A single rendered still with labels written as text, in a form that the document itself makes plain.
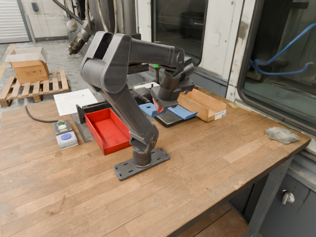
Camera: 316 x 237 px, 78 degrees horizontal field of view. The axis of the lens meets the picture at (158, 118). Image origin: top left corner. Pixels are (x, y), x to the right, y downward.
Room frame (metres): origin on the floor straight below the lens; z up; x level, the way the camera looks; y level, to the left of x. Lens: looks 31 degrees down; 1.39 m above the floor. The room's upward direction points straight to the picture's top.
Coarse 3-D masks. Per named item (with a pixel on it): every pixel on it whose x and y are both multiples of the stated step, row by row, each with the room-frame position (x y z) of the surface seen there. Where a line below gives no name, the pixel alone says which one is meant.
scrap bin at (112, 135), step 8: (96, 112) 0.79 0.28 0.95; (104, 112) 0.80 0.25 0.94; (112, 112) 0.78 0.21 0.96; (88, 120) 0.70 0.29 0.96; (96, 120) 0.78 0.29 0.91; (104, 120) 0.79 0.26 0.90; (112, 120) 0.79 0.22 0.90; (120, 120) 0.70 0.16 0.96; (96, 128) 0.73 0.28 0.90; (104, 128) 0.73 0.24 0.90; (112, 128) 0.73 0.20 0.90; (120, 128) 0.71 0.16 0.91; (128, 128) 0.64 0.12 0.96; (96, 136) 0.61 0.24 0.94; (104, 136) 0.67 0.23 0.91; (112, 136) 0.67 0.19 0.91; (120, 136) 0.67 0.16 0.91; (128, 136) 0.64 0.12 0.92; (104, 144) 0.61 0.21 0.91; (112, 144) 0.61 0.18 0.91; (120, 144) 0.58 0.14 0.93; (128, 144) 0.60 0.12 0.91; (104, 152) 0.55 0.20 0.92; (112, 152) 0.57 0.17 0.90
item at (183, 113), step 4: (168, 108) 0.88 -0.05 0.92; (172, 108) 0.88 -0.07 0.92; (176, 108) 0.88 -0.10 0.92; (180, 108) 0.88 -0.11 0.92; (176, 112) 0.84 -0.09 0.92; (180, 112) 0.84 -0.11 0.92; (184, 112) 0.84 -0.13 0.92; (188, 112) 0.84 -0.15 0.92; (196, 112) 0.80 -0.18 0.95; (180, 116) 0.80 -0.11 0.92; (184, 116) 0.80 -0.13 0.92; (188, 116) 0.77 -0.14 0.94; (192, 116) 0.80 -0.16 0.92
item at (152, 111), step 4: (144, 104) 0.81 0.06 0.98; (148, 104) 0.80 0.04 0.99; (152, 104) 0.80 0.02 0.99; (144, 108) 0.76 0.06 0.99; (148, 108) 0.76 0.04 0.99; (152, 108) 0.76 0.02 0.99; (148, 112) 0.71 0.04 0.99; (152, 112) 0.67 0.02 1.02; (156, 112) 0.68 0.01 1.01; (164, 112) 0.71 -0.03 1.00; (152, 116) 0.68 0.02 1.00
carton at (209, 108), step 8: (184, 96) 0.93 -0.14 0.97; (192, 96) 1.04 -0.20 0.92; (200, 96) 0.99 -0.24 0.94; (208, 96) 0.94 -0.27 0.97; (184, 104) 0.92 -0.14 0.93; (192, 104) 0.87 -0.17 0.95; (200, 104) 0.97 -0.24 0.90; (208, 104) 0.93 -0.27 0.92; (216, 104) 0.89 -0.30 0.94; (224, 104) 0.85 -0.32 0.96; (200, 112) 0.82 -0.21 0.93; (208, 112) 0.78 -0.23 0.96; (216, 112) 0.87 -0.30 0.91; (224, 112) 0.84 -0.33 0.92; (208, 120) 0.79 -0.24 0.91
